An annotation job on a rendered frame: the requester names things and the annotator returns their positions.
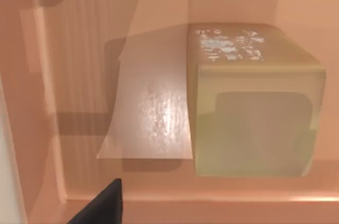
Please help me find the shallow salmon-coloured box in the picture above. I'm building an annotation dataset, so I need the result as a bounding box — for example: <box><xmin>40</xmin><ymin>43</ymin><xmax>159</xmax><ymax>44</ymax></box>
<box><xmin>0</xmin><ymin>0</ymin><xmax>339</xmax><ymax>224</ymax></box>

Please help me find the pale yellow-green block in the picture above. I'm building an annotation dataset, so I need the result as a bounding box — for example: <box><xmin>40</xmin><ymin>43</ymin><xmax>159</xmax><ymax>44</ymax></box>
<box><xmin>186</xmin><ymin>23</ymin><xmax>326</xmax><ymax>178</ymax></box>

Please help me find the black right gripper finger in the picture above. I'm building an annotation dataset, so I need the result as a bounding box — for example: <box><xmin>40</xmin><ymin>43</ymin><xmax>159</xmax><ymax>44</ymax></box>
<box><xmin>67</xmin><ymin>178</ymin><xmax>123</xmax><ymax>224</ymax></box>

